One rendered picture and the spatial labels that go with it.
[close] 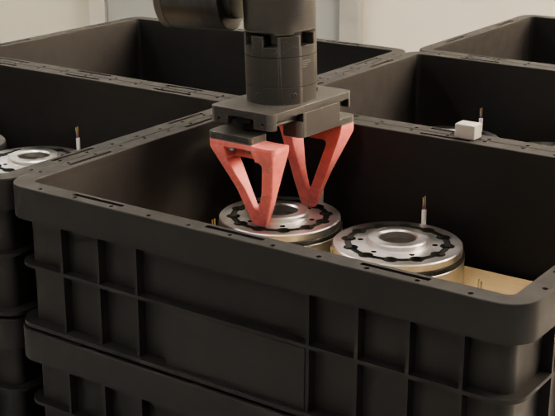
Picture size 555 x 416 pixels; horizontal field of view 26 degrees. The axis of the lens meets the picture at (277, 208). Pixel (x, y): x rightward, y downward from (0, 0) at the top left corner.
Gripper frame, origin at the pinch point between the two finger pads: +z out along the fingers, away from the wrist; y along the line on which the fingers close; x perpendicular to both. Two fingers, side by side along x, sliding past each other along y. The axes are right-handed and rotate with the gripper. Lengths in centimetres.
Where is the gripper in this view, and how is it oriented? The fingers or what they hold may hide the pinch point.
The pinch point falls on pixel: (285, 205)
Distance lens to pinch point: 99.0
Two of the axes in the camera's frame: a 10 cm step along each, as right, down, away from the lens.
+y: -6.4, 2.6, -7.2
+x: 7.7, 1.8, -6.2
